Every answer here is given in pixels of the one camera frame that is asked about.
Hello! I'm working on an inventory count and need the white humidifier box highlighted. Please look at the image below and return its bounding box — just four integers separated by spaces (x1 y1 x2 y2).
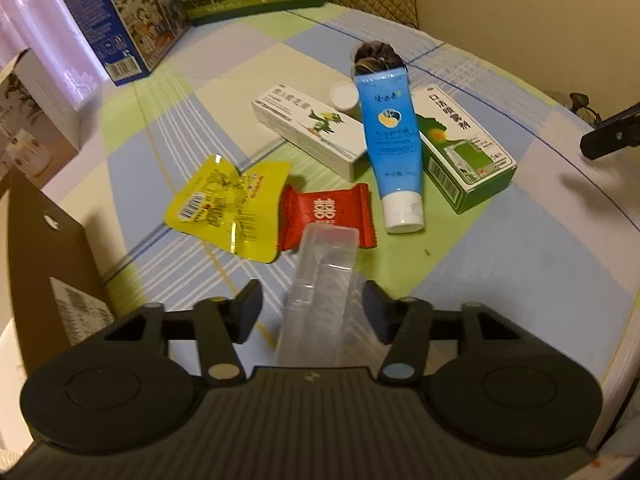
0 48 85 183

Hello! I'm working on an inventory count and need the red candy packet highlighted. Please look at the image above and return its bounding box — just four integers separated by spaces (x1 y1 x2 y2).
277 183 377 252

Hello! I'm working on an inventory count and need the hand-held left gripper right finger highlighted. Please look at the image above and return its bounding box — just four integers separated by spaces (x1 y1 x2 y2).
361 280 523 386

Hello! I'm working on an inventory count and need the brown storage box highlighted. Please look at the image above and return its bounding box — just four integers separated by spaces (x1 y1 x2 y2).
0 167 121 376

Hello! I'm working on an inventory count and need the white ointment box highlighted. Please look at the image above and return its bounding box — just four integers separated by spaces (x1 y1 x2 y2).
251 82 373 182

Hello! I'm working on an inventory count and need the plaid tablecloth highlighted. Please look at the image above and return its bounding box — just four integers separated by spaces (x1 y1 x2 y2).
40 2 640 453

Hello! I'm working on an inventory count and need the dark hair scrunchie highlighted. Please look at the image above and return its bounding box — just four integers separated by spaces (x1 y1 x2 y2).
350 41 407 78

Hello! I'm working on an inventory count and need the clear plastic case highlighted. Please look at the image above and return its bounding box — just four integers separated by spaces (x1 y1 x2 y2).
275 225 361 368

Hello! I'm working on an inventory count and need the small white jar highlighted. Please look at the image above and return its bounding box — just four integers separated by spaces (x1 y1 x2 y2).
329 81 360 113

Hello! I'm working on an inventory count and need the yellow snack packet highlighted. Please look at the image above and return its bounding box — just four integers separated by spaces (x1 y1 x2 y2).
165 155 292 263

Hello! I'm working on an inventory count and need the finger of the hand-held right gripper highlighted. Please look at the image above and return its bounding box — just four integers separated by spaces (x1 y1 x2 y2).
569 92 601 126
580 105 640 161

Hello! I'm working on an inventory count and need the blue cream tube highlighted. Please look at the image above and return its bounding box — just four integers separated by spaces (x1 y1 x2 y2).
352 67 426 233

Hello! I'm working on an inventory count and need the lilac lace curtain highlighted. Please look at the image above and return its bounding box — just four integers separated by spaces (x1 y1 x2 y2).
0 0 108 111

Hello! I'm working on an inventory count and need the blue printed carton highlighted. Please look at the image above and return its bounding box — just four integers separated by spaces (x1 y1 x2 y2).
47 0 190 86

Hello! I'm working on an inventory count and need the green and white medicine box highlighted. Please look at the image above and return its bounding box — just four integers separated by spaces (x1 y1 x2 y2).
409 84 518 216

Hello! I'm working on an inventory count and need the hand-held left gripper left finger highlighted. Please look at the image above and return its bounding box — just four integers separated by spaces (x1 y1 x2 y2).
102 280 263 388

